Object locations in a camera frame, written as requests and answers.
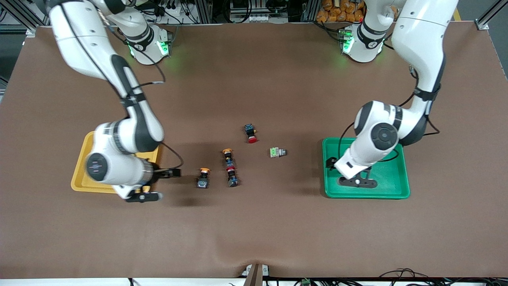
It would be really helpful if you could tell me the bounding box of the green plastic tray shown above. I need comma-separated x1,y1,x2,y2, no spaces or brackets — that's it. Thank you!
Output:
322,137,411,199

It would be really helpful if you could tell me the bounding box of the yellow push button grey body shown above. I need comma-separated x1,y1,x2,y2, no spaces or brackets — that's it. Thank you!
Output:
197,167,211,189

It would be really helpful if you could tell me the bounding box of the yellow plastic tray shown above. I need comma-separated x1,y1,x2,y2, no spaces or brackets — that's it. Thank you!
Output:
71,131,161,195

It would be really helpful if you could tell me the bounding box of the red push button blue body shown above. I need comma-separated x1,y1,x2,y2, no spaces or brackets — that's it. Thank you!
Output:
225,166,240,187

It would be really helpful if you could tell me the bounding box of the red mushroom button black body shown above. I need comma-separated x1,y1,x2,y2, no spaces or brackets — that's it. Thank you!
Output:
244,124,259,144

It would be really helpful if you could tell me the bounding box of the brown table mat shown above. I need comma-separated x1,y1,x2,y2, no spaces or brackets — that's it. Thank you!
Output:
0,22,508,279

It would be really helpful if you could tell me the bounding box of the pile of orange objects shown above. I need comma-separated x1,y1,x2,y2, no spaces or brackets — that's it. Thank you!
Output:
316,0,365,23

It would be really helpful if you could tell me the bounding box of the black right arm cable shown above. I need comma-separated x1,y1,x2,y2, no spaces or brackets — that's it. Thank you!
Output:
101,24,185,171

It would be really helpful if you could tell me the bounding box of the black cable bundle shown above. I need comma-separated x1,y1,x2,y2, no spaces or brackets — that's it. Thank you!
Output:
379,269,508,286

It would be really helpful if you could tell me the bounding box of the metal mount bracket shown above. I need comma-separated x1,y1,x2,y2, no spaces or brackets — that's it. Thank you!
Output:
243,264,270,286

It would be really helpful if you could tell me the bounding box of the aluminium frame profile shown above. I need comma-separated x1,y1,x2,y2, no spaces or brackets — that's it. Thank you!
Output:
0,0,50,37
476,0,508,31

